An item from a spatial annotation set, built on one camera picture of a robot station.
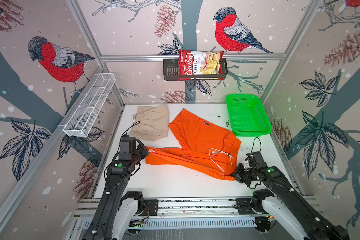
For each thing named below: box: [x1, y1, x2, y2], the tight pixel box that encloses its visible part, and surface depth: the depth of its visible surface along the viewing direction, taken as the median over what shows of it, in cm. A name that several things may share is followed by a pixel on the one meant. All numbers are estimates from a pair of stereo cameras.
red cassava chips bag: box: [178, 49, 225, 80], surface depth 90 cm
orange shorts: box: [145, 108, 242, 181], surface depth 96 cm
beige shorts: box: [130, 105, 170, 142], surface depth 108 cm
